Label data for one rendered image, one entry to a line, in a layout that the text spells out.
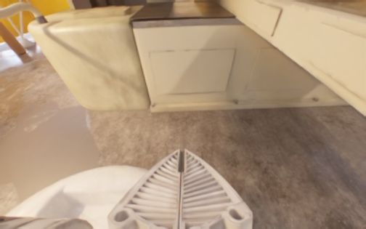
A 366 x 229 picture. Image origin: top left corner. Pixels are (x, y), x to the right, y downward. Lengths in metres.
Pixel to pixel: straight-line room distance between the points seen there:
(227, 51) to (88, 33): 0.77
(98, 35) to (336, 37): 0.92
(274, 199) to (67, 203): 0.83
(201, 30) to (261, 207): 0.92
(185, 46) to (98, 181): 0.74
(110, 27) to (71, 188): 0.74
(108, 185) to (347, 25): 0.62
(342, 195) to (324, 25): 0.85
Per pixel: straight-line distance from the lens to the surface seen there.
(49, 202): 0.54
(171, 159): 0.16
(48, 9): 4.04
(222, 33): 0.88
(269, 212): 0.85
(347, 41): 0.38
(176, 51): 0.87
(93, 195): 0.50
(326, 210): 1.00
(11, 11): 1.12
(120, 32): 0.90
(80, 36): 1.00
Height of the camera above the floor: 0.76
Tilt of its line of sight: 46 degrees down
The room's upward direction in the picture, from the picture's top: 2 degrees counter-clockwise
